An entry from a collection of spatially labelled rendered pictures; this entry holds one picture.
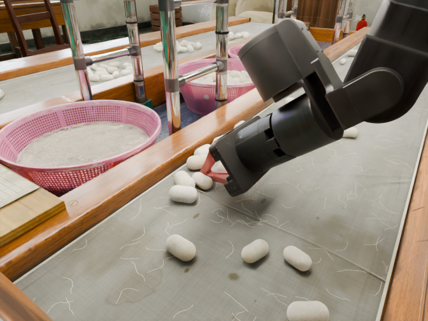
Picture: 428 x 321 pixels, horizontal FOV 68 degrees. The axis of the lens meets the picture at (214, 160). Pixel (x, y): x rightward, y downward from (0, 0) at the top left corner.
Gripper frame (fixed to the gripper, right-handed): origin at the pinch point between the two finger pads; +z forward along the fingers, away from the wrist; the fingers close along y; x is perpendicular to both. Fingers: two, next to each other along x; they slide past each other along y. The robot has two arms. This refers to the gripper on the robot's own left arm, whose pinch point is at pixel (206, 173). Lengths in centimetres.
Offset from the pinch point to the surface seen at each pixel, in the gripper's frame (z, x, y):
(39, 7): 203, -169, -126
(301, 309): -15.1, 11.9, 12.9
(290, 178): -6.5, 7.2, -7.6
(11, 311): -12.8, -2.0, 28.1
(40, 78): 53, -43, -14
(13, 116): 29.5, -26.5, 6.6
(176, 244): -4.9, 3.4, 13.2
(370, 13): 79, -31, -496
